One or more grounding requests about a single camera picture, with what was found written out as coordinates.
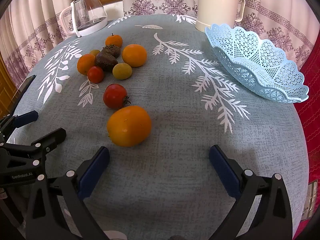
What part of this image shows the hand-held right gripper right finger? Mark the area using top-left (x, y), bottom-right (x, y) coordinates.
top-left (209, 144), bottom-right (293, 240)

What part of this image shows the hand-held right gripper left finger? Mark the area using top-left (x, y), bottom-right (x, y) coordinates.
top-left (25, 146), bottom-right (110, 240)

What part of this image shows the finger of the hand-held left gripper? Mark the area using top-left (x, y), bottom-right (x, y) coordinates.
top-left (0, 111), bottom-right (39, 140)
top-left (30, 127), bottom-right (67, 160)

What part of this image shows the large orange persimmon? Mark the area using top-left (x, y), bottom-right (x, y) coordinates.
top-left (107, 105), bottom-right (152, 147)

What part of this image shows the large red tomato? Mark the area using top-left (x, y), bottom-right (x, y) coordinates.
top-left (103, 84), bottom-right (131, 110)

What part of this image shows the small red tomato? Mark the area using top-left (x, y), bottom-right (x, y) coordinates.
top-left (87, 66), bottom-right (105, 83)

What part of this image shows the medium orange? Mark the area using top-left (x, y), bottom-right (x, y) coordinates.
top-left (77, 54), bottom-right (96, 75)

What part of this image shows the dark brown passion fruit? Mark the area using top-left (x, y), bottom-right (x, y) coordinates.
top-left (102, 45), bottom-right (121, 58)
top-left (95, 52), bottom-right (119, 72)

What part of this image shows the yellow-green round fruit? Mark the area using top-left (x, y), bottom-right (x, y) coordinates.
top-left (112, 63), bottom-right (132, 80)

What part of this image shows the light blue plastic lattice basket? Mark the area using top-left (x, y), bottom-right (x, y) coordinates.
top-left (204, 23), bottom-right (309, 103)

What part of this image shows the small tangerine with stem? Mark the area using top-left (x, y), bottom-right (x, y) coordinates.
top-left (105, 33), bottom-right (123, 48)

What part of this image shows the big round orange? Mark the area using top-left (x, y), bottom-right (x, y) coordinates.
top-left (122, 44), bottom-right (148, 68)

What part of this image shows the black smartphone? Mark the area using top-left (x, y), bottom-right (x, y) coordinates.
top-left (10, 75), bottom-right (37, 110)

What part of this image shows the brown wooden door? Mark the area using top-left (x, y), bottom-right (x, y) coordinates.
top-left (0, 52), bottom-right (18, 120)

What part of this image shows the grey tablecloth with white leaves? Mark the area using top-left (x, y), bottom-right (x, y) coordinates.
top-left (5, 14), bottom-right (309, 240)

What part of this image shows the red quilted blanket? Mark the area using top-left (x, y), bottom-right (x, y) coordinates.
top-left (292, 40), bottom-right (320, 230)

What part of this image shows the cream thermos jug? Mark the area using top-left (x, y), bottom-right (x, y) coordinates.
top-left (195, 0), bottom-right (247, 32)

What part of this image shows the cream curtain with purple pattern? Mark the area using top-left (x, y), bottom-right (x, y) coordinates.
top-left (0, 0), bottom-right (318, 88)

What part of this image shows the glass kettle with white handle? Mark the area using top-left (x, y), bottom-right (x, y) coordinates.
top-left (61, 0), bottom-right (108, 38)

